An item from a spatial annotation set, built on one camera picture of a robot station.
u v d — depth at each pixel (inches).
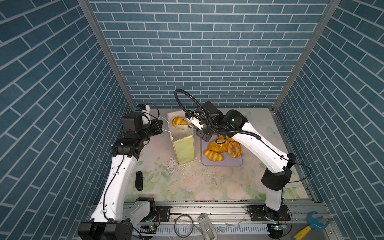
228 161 35.9
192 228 27.4
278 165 17.5
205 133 24.1
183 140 28.8
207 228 27.0
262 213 29.0
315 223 27.4
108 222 14.3
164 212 29.9
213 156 35.7
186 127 29.3
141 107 23.9
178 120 30.3
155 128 24.4
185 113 22.5
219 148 36.9
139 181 32.2
